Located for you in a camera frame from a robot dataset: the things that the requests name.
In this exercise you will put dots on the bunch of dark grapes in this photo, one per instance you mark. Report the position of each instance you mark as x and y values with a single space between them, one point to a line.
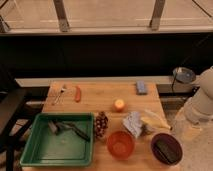
100 124

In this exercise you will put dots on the dark purple bowl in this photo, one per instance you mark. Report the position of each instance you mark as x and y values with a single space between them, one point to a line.
173 144

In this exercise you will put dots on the black object in purple bowl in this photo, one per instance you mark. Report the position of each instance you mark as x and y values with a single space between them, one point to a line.
165 152

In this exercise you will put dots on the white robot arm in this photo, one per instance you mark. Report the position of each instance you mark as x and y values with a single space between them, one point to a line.
199 108

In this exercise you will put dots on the dark chair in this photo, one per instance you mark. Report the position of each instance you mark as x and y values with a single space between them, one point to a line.
12 98

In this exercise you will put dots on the crumpled grey cloth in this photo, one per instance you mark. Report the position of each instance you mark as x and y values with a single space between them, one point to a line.
133 123

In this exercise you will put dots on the red plastic bowl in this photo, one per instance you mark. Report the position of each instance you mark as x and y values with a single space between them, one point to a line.
120 145

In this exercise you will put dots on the black spatula in tray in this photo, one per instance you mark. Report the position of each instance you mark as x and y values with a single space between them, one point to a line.
58 127

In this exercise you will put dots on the grey metal dish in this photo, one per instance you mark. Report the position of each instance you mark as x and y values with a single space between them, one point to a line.
184 75

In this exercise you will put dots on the blue sponge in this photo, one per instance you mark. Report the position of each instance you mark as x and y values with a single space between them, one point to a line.
141 88

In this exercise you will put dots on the yellow banana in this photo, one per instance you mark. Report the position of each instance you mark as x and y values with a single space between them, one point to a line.
154 119

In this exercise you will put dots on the green plastic tray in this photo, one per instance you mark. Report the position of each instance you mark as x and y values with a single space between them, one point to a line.
44 148

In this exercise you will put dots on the orange apple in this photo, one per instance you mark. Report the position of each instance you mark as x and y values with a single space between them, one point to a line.
119 105

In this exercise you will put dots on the silver fork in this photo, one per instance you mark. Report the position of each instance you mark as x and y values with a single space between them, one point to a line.
62 90

